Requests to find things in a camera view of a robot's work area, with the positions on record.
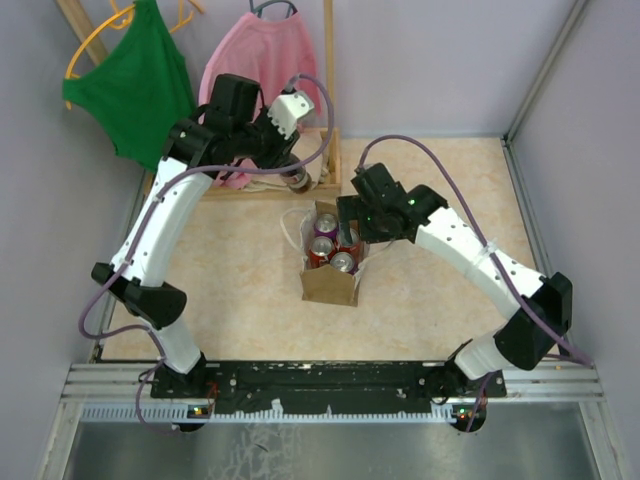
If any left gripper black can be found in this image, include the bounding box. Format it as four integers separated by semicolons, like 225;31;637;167
232;104;302;174

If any red cola can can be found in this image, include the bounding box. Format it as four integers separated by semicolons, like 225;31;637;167
308;236;335;269
336;228;361;261

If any purple Fanta can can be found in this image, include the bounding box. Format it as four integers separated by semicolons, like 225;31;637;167
313;213;339;240
330;251;358;275

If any glass cola bottle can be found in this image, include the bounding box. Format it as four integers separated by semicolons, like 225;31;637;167
280;167;313;194

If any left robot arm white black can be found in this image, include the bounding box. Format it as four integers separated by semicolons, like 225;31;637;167
91;74;314;397

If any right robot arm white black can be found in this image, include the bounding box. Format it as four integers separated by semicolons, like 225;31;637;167
336;163;573;397

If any folded beige cloth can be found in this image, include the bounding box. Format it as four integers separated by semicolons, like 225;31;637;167
244;129;327;192

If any wooden clothes rack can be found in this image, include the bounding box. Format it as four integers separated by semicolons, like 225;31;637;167
54;0;344;202

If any pink t-shirt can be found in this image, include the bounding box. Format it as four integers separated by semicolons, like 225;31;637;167
198;13;321;169

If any grey clothes hanger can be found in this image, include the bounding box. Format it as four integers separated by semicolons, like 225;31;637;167
249;0;298;21

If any green tank top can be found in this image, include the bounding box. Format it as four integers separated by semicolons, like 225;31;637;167
62;1;196;172

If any yellow clothes hanger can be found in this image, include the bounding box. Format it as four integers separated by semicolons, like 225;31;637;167
64;0;207;110

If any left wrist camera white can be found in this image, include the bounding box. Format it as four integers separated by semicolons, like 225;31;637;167
267;91;315;140

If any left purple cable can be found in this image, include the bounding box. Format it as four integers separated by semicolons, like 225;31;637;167
78;73;334;436

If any purple cable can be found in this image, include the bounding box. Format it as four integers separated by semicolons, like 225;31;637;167
357;134;596;434
78;73;334;436

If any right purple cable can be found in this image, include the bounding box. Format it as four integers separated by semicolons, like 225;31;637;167
357;134;596;434

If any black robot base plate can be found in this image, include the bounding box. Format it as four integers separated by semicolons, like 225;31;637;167
149;358;505;413

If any aluminium corner post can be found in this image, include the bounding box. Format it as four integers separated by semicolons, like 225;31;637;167
503;0;591;144

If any white cable duct strip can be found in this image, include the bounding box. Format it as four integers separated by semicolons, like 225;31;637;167
79;400;486;426

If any aluminium frame rail front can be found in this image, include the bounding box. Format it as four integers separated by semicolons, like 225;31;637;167
61;361;605;404

